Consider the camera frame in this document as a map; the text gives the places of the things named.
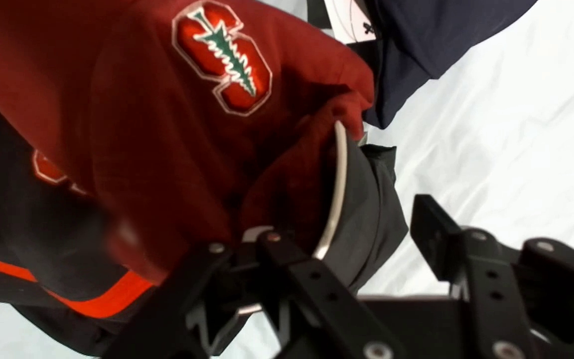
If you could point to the black cap with orange stripe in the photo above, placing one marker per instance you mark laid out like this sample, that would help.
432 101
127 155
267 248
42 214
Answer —
89 270

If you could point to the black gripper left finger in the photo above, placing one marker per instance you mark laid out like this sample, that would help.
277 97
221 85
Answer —
207 296

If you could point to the red cap with S logo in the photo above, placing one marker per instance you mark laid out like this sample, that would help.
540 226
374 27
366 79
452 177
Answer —
285 99

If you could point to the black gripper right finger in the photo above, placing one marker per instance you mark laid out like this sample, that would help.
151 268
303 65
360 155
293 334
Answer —
518 302

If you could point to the navy blue cap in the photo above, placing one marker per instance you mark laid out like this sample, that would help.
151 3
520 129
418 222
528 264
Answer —
408 43

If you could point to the light blue bed sheet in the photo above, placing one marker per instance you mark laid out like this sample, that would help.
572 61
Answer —
492 139

